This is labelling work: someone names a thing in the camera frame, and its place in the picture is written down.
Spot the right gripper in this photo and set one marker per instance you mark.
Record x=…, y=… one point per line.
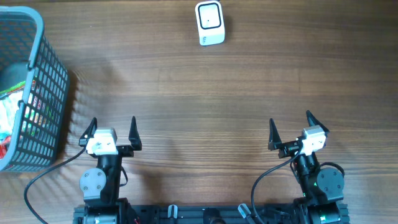
x=288, y=148

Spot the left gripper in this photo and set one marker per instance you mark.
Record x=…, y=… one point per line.
x=127, y=152

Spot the green snack bag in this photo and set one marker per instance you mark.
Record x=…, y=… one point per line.
x=18, y=87

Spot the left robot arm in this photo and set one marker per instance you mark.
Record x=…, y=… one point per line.
x=101, y=185

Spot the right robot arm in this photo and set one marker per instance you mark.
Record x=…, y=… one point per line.
x=322, y=184

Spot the white barcode scanner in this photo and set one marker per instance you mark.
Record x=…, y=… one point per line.
x=210, y=23

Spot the grey plastic shopping basket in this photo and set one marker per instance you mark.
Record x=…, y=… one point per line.
x=27, y=55

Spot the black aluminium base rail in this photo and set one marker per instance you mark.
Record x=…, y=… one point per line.
x=214, y=214

